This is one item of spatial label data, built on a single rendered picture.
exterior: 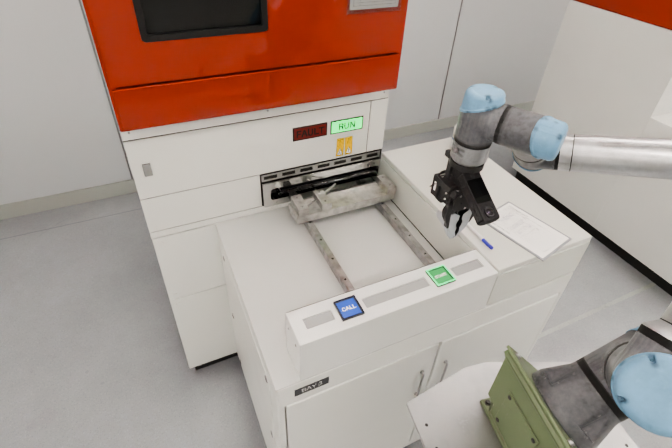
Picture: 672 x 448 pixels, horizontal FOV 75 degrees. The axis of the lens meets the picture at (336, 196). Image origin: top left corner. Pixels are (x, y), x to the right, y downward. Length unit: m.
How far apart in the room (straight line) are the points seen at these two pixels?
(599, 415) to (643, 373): 0.19
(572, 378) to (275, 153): 0.98
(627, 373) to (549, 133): 0.39
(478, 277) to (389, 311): 0.26
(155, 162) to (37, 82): 1.59
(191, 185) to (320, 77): 0.50
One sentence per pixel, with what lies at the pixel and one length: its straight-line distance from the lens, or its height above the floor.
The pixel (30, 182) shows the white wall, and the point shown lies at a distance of 3.14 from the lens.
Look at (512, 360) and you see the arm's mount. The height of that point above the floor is 1.02.
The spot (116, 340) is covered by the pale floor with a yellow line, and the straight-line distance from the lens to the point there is 2.34.
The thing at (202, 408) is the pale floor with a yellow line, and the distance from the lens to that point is 2.05.
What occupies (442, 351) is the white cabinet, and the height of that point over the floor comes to 0.68.
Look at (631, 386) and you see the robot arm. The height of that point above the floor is 1.20.
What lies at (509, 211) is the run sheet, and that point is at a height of 0.97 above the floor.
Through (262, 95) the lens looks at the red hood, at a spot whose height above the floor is 1.27.
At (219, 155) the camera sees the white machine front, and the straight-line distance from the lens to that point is 1.36.
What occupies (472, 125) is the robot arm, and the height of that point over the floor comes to 1.40.
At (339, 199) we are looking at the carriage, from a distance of 1.48.
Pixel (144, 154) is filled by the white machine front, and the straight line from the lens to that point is 1.32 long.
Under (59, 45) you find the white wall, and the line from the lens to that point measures 2.77.
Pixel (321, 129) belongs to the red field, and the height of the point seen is 1.10.
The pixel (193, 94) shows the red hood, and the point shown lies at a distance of 1.20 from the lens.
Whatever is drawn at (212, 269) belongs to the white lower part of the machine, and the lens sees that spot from 1.64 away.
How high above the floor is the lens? 1.79
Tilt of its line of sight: 37 degrees down
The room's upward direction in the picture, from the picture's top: 3 degrees clockwise
